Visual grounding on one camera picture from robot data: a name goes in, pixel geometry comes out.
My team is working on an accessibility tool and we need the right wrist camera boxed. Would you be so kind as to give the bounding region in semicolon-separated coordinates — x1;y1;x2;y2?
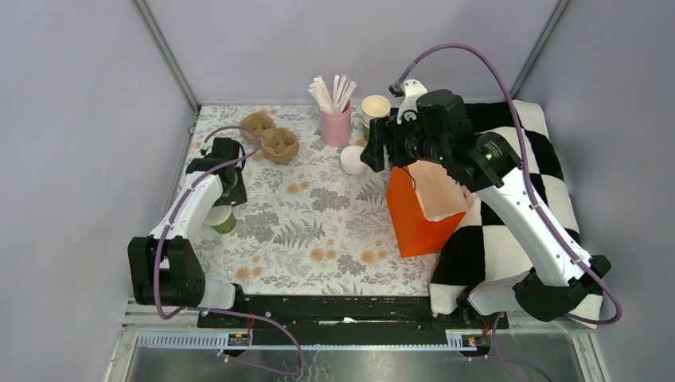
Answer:
388;79;427;124

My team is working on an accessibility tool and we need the orange paper bag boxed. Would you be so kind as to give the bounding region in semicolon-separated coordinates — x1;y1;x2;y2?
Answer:
386;161;469;259

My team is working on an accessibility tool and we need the floral tablecloth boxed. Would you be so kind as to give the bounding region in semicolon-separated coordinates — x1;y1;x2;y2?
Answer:
191;105;437;296

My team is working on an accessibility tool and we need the purple cable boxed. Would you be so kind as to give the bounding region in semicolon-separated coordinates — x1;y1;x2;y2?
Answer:
153;125;307;376
388;43;624;382

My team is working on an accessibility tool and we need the stack of white lids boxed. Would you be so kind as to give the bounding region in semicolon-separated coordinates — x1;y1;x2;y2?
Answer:
339;145;367;176

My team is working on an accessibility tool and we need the pink straw holder cup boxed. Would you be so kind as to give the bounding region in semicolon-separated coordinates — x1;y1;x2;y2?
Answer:
319;101;352;147

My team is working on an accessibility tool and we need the stack of paper cups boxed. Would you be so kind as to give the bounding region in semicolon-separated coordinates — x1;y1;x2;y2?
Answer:
361;95;391;141

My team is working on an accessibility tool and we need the white plastic lid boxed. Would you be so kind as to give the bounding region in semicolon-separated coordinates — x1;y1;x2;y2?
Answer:
204;205;232;227

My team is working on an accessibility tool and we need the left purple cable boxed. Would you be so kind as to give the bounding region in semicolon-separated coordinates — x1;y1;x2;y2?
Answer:
153;125;307;376

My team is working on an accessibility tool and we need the black white checkered pillow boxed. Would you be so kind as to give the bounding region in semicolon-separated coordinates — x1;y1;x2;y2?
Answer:
428;102;611;328

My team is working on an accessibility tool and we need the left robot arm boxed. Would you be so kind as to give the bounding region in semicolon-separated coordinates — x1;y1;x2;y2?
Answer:
127;137;248;327

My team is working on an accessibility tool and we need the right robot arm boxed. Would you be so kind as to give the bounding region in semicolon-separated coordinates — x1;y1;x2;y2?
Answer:
361;89;611;328

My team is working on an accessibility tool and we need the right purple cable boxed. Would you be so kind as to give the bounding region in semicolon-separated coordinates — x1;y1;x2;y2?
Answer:
388;43;624;382

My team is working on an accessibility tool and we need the green paper cup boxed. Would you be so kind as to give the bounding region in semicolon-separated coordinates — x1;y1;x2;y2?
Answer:
211;212;236;235

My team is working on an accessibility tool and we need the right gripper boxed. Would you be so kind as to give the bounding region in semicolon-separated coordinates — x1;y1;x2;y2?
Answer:
359;107;448;172

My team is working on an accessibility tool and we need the brown pulp cup carrier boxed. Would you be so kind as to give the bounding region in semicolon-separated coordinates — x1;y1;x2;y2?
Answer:
239;111;299;165

